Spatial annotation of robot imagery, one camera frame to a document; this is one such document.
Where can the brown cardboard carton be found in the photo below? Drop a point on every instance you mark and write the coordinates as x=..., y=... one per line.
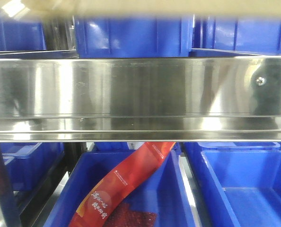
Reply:
x=164, y=8

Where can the blue bin behind middle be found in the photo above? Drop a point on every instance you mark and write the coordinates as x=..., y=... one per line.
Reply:
x=116, y=146

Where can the blue bin behind right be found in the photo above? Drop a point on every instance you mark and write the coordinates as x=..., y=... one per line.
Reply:
x=193, y=149

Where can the blue bin upper middle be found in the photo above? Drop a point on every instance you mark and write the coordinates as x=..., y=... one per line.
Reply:
x=133, y=37

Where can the blue bin with snack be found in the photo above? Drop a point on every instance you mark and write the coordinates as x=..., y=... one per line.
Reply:
x=163, y=193

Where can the red snack package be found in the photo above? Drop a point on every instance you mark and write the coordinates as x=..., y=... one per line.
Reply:
x=115, y=186

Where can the blue bin upper right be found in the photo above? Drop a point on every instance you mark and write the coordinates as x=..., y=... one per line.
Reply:
x=250, y=34

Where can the blue bin lower left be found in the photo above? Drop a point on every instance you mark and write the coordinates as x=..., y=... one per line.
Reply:
x=28, y=163

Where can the empty blue bin right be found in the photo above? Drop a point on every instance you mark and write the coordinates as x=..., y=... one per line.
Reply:
x=242, y=188

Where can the blue bin upper left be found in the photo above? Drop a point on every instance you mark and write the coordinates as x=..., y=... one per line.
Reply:
x=21, y=35

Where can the stainless steel shelf rail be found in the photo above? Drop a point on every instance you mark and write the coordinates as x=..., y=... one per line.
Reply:
x=155, y=99

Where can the shelf rail screw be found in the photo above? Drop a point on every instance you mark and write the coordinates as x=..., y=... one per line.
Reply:
x=260, y=81

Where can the dark metal shelf post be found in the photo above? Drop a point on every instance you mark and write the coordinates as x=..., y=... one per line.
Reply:
x=9, y=214

